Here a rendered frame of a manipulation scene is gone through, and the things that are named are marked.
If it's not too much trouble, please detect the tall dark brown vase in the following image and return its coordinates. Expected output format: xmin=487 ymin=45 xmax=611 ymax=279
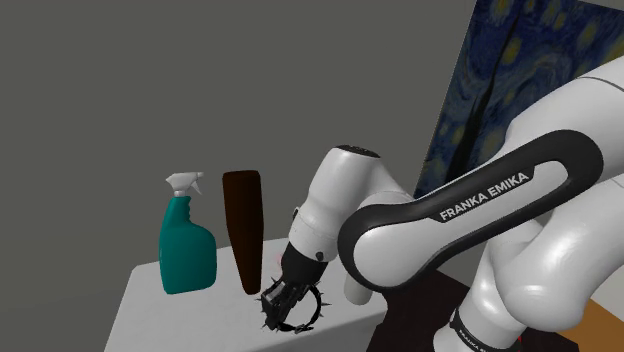
xmin=222 ymin=169 xmax=265 ymax=296

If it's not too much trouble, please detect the white cabinet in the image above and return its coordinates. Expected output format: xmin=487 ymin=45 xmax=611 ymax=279
xmin=103 ymin=237 xmax=391 ymax=352

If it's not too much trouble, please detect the teal spray bottle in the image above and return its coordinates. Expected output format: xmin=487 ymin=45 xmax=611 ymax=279
xmin=158 ymin=171 xmax=219 ymax=296

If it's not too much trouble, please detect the dark robot stand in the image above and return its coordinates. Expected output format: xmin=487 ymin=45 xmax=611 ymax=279
xmin=365 ymin=266 xmax=569 ymax=352

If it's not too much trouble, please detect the blue swirled night-sky painting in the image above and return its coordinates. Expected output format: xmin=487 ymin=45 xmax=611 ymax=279
xmin=413 ymin=0 xmax=624 ymax=200

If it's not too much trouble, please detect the black spiked ring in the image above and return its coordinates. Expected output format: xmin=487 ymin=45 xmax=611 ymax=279
xmin=256 ymin=276 xmax=332 ymax=336

